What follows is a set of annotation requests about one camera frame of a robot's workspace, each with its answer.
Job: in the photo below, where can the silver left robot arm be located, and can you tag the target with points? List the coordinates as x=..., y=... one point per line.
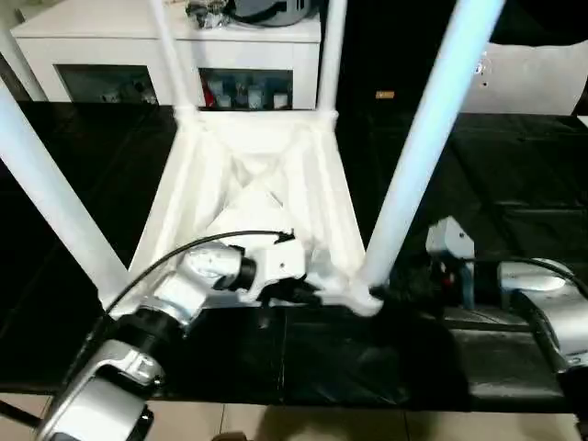
x=184, y=294

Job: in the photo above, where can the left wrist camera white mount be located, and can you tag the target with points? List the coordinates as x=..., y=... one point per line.
x=275, y=264

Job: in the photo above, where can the black table frame leg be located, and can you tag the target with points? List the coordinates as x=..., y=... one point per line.
x=18, y=413

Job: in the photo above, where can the white glass-door cabinet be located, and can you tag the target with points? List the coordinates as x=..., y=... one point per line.
x=92, y=46

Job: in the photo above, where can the dark robot lower body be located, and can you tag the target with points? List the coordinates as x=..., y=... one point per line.
x=235, y=436

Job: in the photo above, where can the white flat board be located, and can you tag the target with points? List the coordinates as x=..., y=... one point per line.
x=584, y=120

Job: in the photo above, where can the white plastic table top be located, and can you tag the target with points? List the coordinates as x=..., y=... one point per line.
x=193, y=184

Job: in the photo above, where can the grey helmet on cabinet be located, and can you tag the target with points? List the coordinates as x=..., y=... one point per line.
x=275, y=11

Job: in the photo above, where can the black work mat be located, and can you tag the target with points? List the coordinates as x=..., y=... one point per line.
x=505, y=161

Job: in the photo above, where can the dark clutter on cabinet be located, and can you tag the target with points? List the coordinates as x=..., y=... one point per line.
x=209, y=16

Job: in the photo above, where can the black cabinet with yellow label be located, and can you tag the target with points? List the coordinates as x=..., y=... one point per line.
x=390, y=55

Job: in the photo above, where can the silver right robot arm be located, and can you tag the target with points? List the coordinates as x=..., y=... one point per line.
x=551, y=312

